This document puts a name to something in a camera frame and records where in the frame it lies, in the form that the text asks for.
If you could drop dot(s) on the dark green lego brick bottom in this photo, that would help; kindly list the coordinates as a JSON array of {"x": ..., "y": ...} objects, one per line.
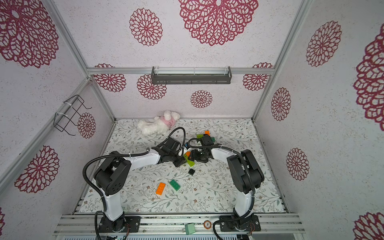
[{"x": 174, "y": 185}]

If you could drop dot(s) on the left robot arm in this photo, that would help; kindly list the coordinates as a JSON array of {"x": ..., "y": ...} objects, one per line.
[{"x": 111, "y": 175}]

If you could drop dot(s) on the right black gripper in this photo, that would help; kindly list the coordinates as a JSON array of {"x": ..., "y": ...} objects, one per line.
[{"x": 198, "y": 154}]

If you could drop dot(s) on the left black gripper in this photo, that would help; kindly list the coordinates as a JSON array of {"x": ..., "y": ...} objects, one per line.
[{"x": 181, "y": 162}]

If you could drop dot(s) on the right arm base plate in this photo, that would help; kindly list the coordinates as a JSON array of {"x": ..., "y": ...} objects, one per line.
[{"x": 249, "y": 224}]

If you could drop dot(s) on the dark wall shelf rack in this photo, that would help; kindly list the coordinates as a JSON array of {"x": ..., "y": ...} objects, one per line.
[{"x": 191, "y": 76}]

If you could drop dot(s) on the black wire wall basket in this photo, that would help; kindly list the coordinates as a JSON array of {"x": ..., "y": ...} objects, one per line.
[{"x": 65, "y": 117}]

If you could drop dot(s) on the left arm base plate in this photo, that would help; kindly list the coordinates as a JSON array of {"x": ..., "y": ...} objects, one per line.
[{"x": 129, "y": 224}]

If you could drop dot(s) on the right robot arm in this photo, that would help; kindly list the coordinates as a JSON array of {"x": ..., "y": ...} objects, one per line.
[{"x": 245, "y": 171}]

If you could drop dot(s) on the orange lego brick bottom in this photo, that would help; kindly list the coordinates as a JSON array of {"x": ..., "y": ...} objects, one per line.
[{"x": 160, "y": 189}]

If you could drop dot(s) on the white plush toy pink shirt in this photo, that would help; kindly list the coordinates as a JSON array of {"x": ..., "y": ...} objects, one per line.
[{"x": 160, "y": 125}]

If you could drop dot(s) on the round orange sticker disc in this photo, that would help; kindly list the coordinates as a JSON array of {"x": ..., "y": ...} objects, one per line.
[{"x": 207, "y": 225}]

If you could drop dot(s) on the green box on rail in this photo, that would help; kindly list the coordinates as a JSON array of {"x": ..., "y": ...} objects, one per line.
[{"x": 190, "y": 229}]

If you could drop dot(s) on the black lego block left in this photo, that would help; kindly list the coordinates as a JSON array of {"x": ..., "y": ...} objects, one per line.
[{"x": 191, "y": 172}]

